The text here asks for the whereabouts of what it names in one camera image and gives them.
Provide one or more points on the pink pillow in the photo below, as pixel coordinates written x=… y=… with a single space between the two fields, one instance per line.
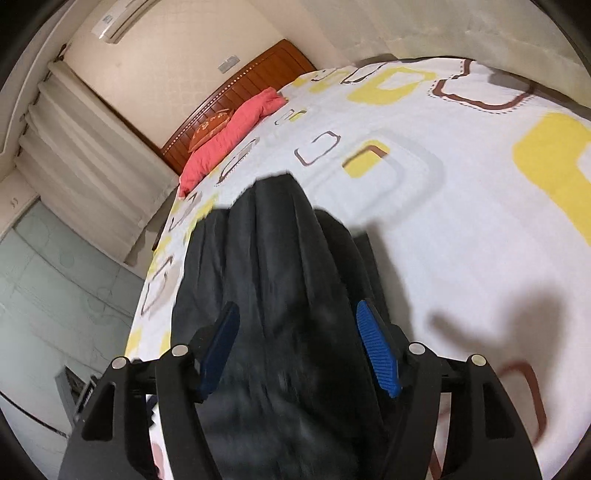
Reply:
x=231 y=129

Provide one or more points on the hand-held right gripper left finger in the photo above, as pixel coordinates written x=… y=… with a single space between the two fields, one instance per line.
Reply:
x=217 y=350

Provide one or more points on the white air conditioner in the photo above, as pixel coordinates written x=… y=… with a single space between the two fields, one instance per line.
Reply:
x=122 y=18

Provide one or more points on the grey wall switch panel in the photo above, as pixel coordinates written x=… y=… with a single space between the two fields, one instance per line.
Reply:
x=229 y=63

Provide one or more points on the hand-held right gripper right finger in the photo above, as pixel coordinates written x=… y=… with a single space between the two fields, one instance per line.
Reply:
x=376 y=350

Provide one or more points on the wooden bed headboard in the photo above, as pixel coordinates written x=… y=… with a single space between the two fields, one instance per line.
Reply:
x=249 y=78

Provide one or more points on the black puffer jacket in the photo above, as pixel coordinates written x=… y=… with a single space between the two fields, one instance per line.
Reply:
x=286 y=277

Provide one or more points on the frosted glass wardrobe doors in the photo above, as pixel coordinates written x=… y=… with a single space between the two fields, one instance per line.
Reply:
x=60 y=286

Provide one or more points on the white curtain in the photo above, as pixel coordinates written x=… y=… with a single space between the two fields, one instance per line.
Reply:
x=83 y=157

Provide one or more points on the orange cushion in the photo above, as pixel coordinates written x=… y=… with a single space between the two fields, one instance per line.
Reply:
x=210 y=129

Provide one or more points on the bed with patterned sheet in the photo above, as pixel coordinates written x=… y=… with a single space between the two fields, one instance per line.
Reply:
x=461 y=207

